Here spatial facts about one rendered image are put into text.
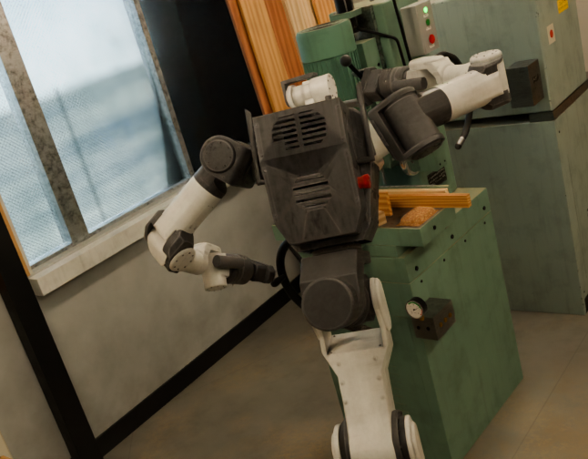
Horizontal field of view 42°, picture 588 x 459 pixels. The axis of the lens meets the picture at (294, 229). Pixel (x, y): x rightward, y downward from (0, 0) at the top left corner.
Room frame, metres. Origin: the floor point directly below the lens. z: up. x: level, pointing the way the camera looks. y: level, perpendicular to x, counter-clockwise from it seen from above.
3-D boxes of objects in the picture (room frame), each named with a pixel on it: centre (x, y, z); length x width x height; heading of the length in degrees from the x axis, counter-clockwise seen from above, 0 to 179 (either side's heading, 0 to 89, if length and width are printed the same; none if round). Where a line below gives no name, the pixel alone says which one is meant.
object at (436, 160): (2.44, -0.50, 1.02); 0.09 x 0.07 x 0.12; 45
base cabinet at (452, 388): (2.51, -0.34, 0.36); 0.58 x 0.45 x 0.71; 135
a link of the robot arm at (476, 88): (1.82, -0.51, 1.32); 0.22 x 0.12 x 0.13; 112
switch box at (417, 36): (2.55, -0.58, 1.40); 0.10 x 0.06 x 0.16; 135
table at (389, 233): (2.34, -0.18, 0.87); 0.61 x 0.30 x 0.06; 45
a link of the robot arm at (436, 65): (2.07, -0.48, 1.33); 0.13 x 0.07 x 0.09; 32
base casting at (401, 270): (2.51, -0.34, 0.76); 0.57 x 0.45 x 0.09; 135
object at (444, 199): (2.37, -0.31, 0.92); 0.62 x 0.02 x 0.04; 45
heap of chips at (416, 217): (2.18, -0.37, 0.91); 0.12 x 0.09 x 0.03; 135
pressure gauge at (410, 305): (2.09, -0.29, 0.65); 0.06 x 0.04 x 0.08; 45
